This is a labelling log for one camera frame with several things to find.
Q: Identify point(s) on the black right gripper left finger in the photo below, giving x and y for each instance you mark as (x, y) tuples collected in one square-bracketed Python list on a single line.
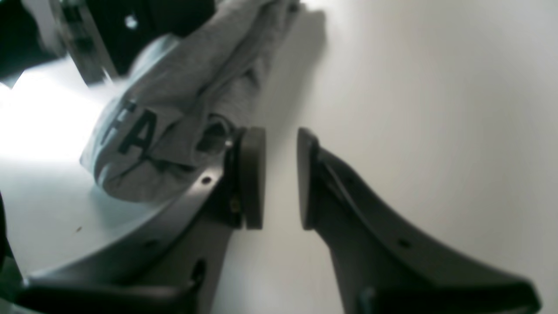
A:
[(172, 263)]

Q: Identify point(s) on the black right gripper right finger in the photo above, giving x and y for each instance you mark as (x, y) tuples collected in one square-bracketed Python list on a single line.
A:
[(385, 265)]

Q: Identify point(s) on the heather grey T-shirt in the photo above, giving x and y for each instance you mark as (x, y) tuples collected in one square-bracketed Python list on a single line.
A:
[(186, 97)]

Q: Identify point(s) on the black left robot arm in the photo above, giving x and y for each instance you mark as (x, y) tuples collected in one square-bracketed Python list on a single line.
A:
[(103, 37)]

